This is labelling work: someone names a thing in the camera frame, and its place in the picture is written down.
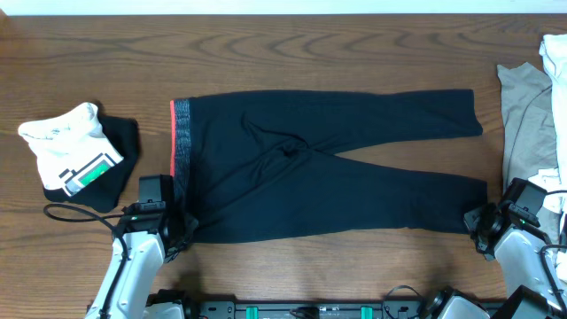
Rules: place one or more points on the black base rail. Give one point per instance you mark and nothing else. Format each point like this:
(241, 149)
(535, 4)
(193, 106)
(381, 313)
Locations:
(397, 308)

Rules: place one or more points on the black leggings with grey waistband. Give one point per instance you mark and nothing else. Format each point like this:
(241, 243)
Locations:
(260, 165)

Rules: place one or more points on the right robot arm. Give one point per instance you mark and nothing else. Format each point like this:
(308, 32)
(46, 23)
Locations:
(509, 235)

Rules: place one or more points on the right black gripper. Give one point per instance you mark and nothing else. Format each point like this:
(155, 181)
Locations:
(472, 218)

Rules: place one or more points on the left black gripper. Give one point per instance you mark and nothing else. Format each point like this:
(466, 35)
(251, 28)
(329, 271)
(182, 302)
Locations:
(178, 231)

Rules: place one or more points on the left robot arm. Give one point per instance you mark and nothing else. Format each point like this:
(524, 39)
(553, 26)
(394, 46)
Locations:
(146, 237)

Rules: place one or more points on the folded white printed shirt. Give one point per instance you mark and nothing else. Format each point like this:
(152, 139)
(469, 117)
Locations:
(71, 150)

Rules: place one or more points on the beige garment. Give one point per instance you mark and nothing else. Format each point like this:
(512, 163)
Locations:
(529, 130)

